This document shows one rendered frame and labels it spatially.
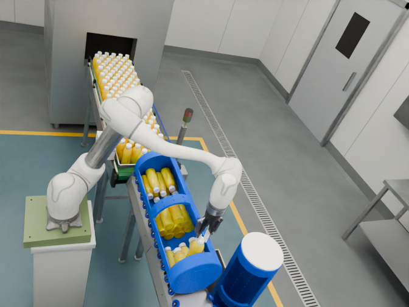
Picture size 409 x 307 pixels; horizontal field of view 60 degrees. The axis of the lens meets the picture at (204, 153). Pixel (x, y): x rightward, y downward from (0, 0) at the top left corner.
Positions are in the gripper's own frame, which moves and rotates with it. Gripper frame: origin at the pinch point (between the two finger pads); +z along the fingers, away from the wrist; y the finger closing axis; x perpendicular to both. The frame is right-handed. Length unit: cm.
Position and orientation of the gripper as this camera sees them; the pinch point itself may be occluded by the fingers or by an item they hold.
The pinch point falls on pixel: (202, 236)
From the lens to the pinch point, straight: 183.6
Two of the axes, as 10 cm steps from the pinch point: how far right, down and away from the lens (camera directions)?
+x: -3.4, -6.6, 6.7
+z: -2.9, 7.5, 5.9
